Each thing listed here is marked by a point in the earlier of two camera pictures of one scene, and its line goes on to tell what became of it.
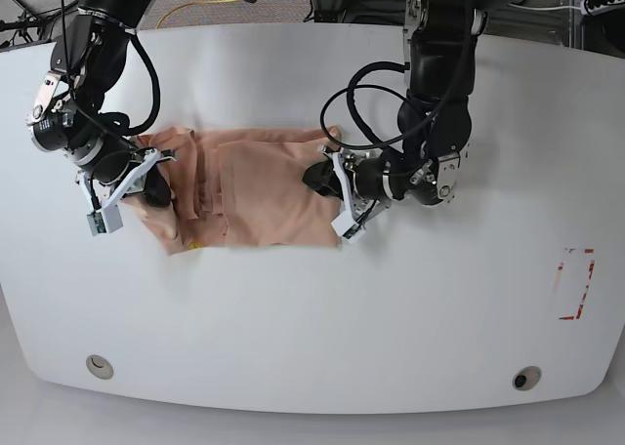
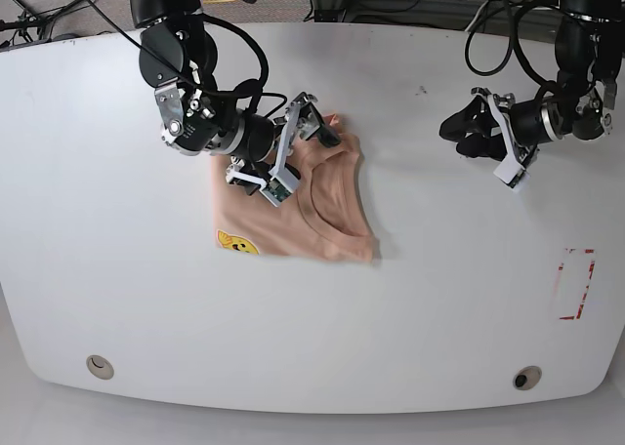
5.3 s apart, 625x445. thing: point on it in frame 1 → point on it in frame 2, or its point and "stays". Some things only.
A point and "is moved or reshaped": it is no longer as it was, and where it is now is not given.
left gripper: (135, 179) → (302, 120)
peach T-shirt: (239, 187) is moved or reshaped
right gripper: (322, 178) → (528, 123)
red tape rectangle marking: (572, 279) stays
